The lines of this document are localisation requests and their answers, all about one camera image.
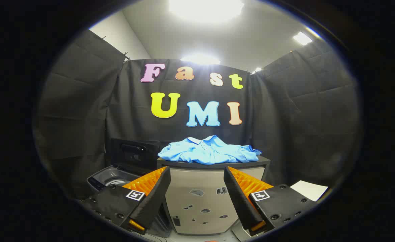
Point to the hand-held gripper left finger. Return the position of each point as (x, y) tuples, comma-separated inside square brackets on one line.
[(157, 195)]

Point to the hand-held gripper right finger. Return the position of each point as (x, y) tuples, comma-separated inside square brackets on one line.
[(238, 196)]

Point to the light blue polo shirt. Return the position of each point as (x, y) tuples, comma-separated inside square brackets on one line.
[(210, 151)]

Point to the beige cabinet with black top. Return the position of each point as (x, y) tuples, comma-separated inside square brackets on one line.
[(184, 188)]

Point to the black backdrop cloth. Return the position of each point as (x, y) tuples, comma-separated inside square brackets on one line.
[(83, 117)]

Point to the ceiling light panel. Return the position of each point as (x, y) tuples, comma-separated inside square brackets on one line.
[(257, 70), (302, 38), (200, 59)]

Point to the large round ceiling light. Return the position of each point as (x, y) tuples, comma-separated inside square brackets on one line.
[(205, 9)]

